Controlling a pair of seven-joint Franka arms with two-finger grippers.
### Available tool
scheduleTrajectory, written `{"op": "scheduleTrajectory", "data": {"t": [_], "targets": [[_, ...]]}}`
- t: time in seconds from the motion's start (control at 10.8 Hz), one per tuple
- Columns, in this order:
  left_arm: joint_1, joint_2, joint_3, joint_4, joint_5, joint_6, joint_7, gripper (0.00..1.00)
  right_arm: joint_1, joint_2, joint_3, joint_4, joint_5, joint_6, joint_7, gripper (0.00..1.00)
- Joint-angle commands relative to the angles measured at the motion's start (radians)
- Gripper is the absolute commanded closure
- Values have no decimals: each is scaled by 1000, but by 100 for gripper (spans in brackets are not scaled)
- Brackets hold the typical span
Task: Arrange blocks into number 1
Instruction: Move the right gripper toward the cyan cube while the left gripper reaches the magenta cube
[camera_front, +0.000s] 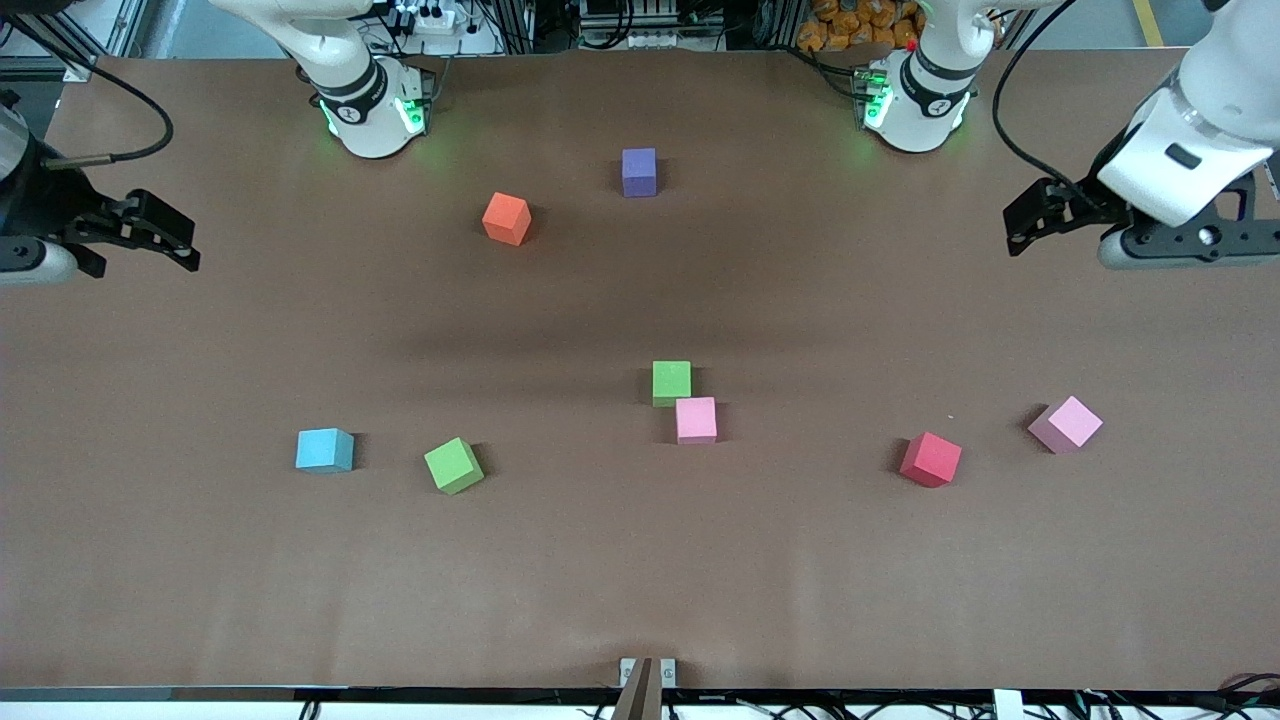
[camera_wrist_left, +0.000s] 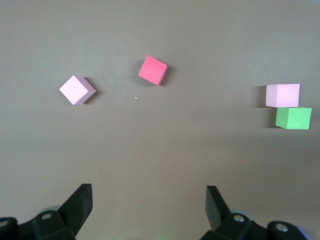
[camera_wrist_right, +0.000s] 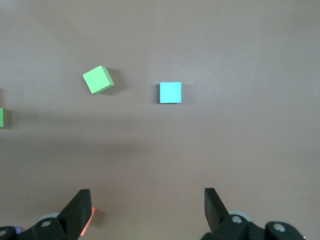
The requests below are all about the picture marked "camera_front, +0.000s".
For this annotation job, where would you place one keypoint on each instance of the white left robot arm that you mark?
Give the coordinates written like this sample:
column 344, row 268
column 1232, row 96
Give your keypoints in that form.
column 925, row 100

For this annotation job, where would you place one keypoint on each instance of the grey electronics rack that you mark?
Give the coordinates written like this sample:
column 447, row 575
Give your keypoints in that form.
column 650, row 25

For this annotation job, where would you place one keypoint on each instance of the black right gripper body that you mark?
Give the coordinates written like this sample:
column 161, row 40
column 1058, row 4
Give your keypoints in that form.
column 38, row 205

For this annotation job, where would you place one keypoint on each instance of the white label tag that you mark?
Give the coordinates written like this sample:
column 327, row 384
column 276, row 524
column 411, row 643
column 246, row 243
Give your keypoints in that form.
column 1008, row 705

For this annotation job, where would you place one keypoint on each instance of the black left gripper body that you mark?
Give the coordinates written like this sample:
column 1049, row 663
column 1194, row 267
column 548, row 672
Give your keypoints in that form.
column 1093, row 207

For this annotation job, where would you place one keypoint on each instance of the purple foam block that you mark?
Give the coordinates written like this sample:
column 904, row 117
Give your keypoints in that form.
column 639, row 170

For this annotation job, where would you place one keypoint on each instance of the aluminium frame profile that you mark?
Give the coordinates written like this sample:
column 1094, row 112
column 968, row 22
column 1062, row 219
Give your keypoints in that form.
column 70, row 45

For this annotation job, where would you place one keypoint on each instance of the orange foam block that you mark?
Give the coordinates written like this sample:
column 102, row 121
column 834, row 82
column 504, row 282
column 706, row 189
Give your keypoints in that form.
column 506, row 217

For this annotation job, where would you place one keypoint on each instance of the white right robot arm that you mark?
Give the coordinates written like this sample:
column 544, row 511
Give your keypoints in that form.
column 370, row 110

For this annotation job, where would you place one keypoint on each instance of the green foam block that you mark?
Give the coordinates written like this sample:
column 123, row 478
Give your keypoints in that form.
column 453, row 465
column 671, row 382

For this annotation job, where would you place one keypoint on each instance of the pale pink foam block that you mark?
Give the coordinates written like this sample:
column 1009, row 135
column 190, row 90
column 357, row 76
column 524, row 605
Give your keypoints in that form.
column 1066, row 424

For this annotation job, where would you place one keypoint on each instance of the bag of orange snacks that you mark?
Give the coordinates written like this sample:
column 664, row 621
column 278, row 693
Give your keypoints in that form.
column 850, row 25

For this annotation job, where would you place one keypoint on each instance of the white power strip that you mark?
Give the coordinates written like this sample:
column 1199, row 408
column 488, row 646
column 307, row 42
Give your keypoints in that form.
column 425, row 18

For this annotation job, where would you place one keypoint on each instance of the blue foam block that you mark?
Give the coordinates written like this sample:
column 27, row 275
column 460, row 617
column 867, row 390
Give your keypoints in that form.
column 324, row 450

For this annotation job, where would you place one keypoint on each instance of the red foam block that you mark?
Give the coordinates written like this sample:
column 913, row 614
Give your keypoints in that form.
column 930, row 459

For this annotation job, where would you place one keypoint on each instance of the small metal bracket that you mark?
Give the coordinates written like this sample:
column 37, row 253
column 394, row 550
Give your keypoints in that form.
column 627, row 672

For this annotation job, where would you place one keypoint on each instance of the brown table cover sheet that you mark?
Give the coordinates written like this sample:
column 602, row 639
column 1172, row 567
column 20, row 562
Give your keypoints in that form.
column 640, row 560

